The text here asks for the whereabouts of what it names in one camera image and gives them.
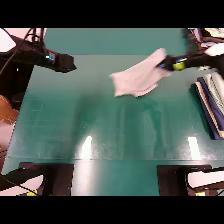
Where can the heap of clothes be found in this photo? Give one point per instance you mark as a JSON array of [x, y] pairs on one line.
[[213, 35]]

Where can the blue garment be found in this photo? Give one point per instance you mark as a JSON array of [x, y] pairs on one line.
[[213, 113]]

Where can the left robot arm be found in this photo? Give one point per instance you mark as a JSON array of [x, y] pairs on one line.
[[23, 55]]

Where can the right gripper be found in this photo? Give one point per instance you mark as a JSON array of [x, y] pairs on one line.
[[175, 63]]

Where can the white garment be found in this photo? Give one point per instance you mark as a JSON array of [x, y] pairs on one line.
[[213, 83]]

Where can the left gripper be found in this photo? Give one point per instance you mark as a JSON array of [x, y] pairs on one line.
[[65, 63]]

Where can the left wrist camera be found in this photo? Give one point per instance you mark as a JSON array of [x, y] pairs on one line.
[[39, 38]]

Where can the light grey T-shirt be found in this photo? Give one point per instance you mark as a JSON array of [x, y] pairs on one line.
[[140, 76]]

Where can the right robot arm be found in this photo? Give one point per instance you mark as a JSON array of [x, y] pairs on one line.
[[203, 59]]

